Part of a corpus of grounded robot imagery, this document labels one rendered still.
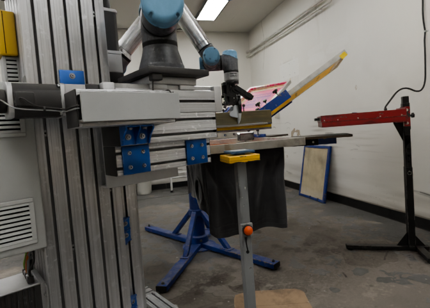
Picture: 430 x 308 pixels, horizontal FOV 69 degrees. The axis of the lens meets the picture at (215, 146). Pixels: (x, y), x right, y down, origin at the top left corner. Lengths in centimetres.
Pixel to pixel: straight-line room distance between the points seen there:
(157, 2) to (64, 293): 90
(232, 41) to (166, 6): 581
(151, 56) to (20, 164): 49
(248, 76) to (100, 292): 587
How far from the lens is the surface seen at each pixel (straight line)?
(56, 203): 109
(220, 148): 144
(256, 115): 163
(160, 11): 94
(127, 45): 165
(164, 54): 104
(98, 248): 116
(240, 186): 128
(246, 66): 670
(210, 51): 146
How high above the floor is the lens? 106
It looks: 3 degrees down
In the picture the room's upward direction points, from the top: 4 degrees counter-clockwise
